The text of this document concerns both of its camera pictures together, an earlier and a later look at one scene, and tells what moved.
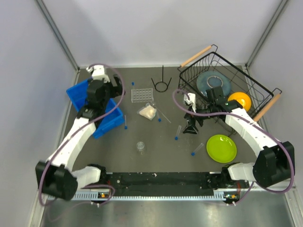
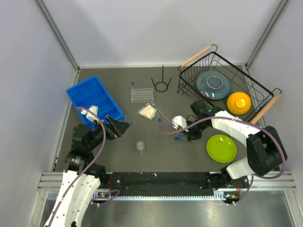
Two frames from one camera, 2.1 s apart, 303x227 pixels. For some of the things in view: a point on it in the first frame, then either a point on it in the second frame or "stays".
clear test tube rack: (142, 95) stays
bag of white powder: (148, 112) stays
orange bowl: (242, 98) stays
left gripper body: (114, 91) to (99, 131)
